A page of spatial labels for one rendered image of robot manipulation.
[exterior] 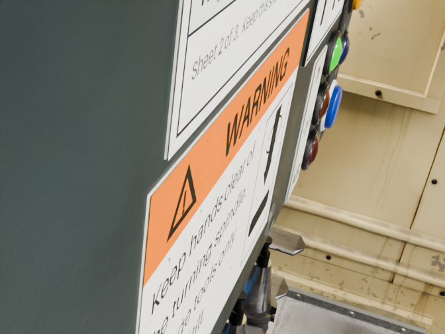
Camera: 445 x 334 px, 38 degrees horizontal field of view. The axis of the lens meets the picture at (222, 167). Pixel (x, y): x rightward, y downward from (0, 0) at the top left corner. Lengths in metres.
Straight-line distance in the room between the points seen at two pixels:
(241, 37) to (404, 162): 1.09
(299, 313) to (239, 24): 1.31
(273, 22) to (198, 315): 0.10
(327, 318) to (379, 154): 0.40
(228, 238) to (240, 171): 0.03
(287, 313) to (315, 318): 0.06
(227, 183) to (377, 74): 1.00
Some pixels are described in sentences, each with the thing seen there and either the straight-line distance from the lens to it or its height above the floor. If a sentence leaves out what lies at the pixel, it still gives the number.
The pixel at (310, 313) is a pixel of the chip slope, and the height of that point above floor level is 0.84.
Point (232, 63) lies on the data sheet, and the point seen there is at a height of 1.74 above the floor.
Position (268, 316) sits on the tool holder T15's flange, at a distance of 0.85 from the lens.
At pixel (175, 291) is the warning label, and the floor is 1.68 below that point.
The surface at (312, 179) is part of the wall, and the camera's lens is 1.30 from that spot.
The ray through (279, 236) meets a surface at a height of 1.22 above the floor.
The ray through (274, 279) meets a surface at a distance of 0.92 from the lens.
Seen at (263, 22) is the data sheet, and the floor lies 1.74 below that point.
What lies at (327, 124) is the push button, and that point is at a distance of 0.44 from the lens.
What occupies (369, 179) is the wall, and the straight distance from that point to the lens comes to 1.28.
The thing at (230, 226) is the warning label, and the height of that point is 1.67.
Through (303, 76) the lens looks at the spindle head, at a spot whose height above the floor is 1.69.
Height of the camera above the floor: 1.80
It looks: 30 degrees down
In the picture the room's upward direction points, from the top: 9 degrees clockwise
